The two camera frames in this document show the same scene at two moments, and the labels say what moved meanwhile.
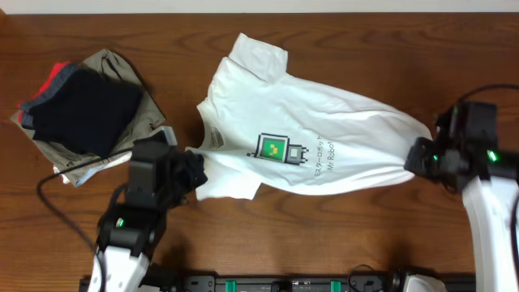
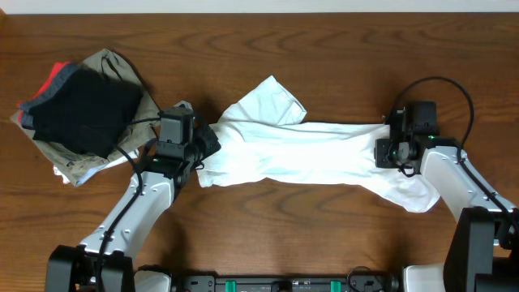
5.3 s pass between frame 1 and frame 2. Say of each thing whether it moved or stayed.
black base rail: stayed
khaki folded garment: stayed
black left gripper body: moved
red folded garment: stayed
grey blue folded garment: stayed
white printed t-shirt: moved
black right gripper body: moved
